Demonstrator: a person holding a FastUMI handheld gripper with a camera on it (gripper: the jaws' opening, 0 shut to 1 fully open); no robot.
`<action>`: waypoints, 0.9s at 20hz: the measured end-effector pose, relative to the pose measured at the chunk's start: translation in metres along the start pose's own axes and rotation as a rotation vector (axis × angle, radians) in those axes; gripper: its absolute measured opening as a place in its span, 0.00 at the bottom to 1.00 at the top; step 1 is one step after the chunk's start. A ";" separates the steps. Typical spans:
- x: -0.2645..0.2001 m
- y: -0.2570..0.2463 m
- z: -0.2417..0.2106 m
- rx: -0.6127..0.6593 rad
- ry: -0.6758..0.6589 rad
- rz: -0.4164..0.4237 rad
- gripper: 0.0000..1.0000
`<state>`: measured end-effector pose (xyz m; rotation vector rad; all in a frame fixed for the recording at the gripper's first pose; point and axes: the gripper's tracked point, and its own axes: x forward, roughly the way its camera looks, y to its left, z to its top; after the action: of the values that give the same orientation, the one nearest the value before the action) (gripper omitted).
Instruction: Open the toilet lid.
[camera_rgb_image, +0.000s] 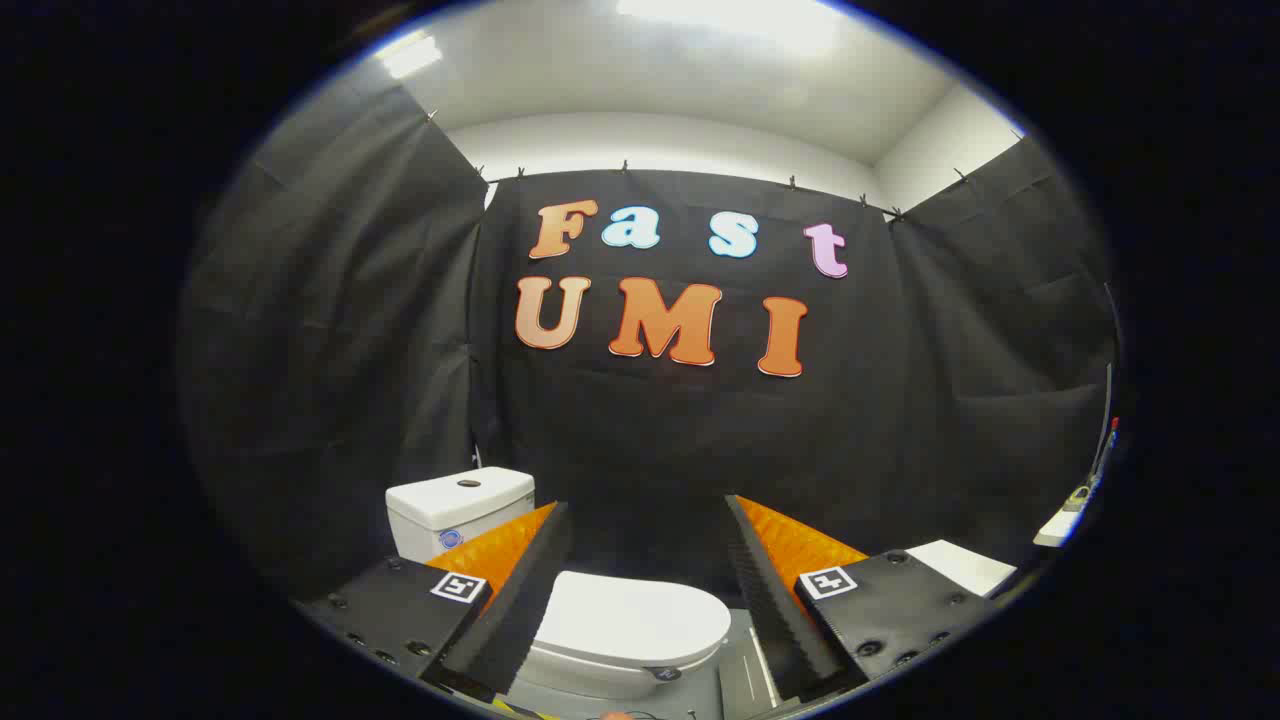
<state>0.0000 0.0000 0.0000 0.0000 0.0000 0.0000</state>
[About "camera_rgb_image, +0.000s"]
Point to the white flat panel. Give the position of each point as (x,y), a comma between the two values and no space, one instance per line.
(1058,528)

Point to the white toilet lid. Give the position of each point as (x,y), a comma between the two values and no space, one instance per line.
(630,610)

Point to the white toilet tank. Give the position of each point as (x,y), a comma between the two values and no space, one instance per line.
(455,505)

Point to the black backdrop cloth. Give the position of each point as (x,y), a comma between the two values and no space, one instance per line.
(650,440)

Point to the white drawer cabinet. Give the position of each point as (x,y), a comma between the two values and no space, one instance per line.
(962,565)

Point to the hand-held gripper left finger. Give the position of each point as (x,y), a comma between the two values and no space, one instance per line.
(520,600)

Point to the ceiling light panel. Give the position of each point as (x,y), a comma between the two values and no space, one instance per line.
(410,55)

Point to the white toilet bowl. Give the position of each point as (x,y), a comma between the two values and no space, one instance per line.
(600,680)

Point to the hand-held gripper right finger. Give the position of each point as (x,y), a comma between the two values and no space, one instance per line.
(775,600)

